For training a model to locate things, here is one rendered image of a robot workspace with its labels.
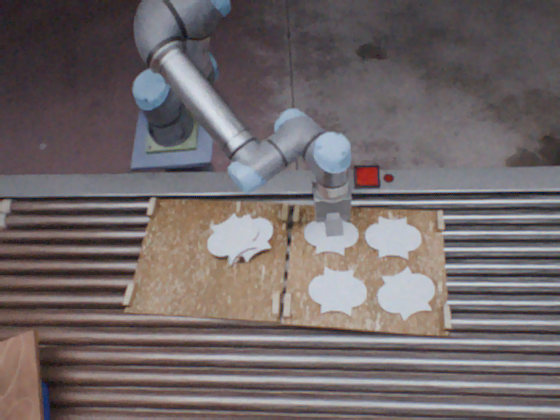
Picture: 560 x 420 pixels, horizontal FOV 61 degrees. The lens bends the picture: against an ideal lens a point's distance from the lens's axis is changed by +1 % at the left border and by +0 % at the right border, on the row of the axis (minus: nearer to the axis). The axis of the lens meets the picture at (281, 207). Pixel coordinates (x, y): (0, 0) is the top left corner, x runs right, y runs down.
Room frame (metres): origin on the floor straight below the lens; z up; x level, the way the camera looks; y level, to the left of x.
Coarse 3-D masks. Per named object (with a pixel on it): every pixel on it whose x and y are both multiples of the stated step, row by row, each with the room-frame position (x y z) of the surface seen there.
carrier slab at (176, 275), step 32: (160, 224) 0.70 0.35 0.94; (192, 224) 0.69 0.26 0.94; (288, 224) 0.64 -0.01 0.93; (160, 256) 0.60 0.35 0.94; (192, 256) 0.59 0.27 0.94; (160, 288) 0.51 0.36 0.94; (192, 288) 0.49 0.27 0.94; (224, 288) 0.48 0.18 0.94; (256, 288) 0.46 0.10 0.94; (256, 320) 0.38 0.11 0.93
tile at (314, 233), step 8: (312, 224) 0.62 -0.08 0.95; (320, 224) 0.61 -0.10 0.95; (344, 224) 0.60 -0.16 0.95; (352, 224) 0.60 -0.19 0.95; (304, 232) 0.60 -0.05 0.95; (312, 232) 0.59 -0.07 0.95; (320, 232) 0.59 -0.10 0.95; (344, 232) 0.58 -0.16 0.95; (352, 232) 0.57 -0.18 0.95; (312, 240) 0.57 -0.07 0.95; (320, 240) 0.56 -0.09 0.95; (328, 240) 0.56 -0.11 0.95; (336, 240) 0.56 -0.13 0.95; (344, 240) 0.55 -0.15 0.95; (352, 240) 0.55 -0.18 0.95; (320, 248) 0.54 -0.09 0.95; (328, 248) 0.54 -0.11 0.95; (336, 248) 0.53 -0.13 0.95; (344, 248) 0.53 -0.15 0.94
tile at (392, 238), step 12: (372, 228) 0.58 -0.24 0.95; (384, 228) 0.57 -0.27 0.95; (396, 228) 0.56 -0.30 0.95; (408, 228) 0.56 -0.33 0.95; (372, 240) 0.54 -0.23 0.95; (384, 240) 0.53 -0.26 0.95; (396, 240) 0.53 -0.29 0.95; (408, 240) 0.52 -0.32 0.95; (420, 240) 0.52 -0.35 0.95; (384, 252) 0.50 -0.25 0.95; (396, 252) 0.49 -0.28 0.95; (408, 252) 0.49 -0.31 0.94
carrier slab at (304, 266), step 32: (416, 224) 0.57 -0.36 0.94; (320, 256) 0.52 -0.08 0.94; (352, 256) 0.51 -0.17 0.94; (416, 256) 0.48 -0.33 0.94; (288, 288) 0.45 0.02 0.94; (288, 320) 0.36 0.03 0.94; (320, 320) 0.35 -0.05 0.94; (352, 320) 0.34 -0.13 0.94; (384, 320) 0.32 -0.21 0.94; (416, 320) 0.31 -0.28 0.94
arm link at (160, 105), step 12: (144, 72) 1.13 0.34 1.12; (144, 84) 1.08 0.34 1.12; (156, 84) 1.07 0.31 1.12; (144, 96) 1.04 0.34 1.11; (156, 96) 1.03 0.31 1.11; (168, 96) 1.05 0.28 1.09; (144, 108) 1.04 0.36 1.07; (156, 108) 1.03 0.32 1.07; (168, 108) 1.04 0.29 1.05; (180, 108) 1.09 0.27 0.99; (156, 120) 1.03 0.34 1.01; (168, 120) 1.04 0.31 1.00
